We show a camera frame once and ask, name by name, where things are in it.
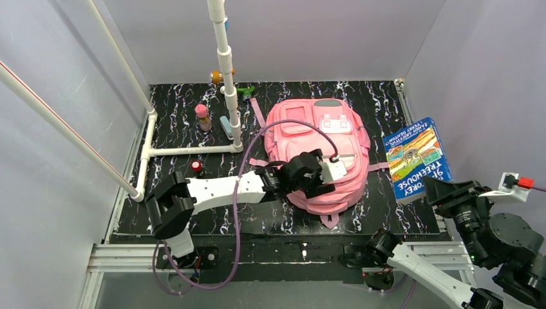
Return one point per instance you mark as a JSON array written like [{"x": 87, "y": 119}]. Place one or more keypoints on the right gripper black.
[{"x": 457, "y": 197}]

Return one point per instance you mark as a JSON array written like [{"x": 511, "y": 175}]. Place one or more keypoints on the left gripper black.
[{"x": 314, "y": 179}]

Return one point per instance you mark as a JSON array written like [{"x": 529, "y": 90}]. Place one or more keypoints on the blue children's book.
[{"x": 412, "y": 153}]

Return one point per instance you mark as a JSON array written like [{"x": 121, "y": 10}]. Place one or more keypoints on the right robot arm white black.
[{"x": 504, "y": 241}]

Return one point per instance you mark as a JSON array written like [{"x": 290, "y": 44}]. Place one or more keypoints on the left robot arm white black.
[{"x": 172, "y": 203}]

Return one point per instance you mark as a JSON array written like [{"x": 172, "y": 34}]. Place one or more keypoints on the light blue eraser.
[{"x": 226, "y": 126}]

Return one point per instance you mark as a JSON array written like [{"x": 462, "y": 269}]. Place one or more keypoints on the green white marker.
[{"x": 246, "y": 92}]

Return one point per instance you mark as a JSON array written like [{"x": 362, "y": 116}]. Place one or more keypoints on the red cap small bottle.
[{"x": 197, "y": 169}]

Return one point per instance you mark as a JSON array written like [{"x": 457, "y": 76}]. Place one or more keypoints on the pink cap bottle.
[{"x": 202, "y": 114}]

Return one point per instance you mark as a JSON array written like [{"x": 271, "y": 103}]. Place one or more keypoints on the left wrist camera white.
[{"x": 332, "y": 171}]

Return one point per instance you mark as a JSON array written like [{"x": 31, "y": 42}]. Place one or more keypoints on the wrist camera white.
[
  {"x": 512, "y": 188},
  {"x": 332, "y": 171}
]

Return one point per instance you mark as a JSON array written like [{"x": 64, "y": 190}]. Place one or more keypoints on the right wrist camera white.
[{"x": 512, "y": 188}]

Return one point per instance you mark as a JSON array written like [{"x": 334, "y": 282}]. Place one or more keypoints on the orange bottle at wall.
[{"x": 219, "y": 77}]

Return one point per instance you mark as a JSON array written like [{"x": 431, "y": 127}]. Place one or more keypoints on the white pvc pipe frame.
[{"x": 23, "y": 91}]

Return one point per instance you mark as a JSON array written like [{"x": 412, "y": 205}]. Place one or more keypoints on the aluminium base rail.
[{"x": 272, "y": 262}]

